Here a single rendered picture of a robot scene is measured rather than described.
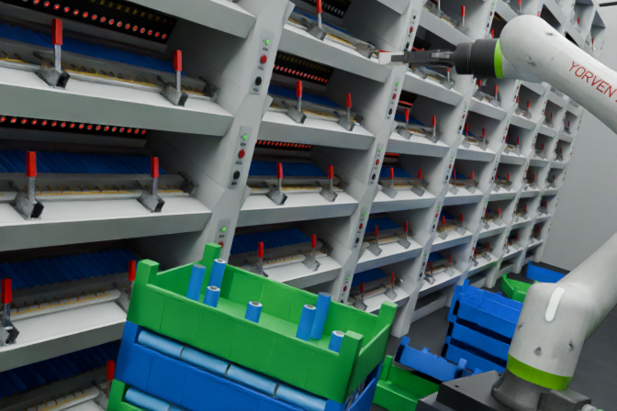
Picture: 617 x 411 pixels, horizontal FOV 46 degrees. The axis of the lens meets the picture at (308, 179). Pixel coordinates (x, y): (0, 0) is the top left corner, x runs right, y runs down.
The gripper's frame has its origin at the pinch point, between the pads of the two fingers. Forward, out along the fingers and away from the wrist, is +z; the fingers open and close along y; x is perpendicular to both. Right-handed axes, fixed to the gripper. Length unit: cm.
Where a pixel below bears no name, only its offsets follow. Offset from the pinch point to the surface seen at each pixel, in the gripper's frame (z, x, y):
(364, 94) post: 14.1, -7.2, 16.0
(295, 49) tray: 7.8, -3.3, -36.1
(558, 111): 7, 13, 296
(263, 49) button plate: 7, -6, -50
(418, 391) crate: 1, -95, 41
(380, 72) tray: 7.1, -2.0, 9.3
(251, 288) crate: -10, -46, -77
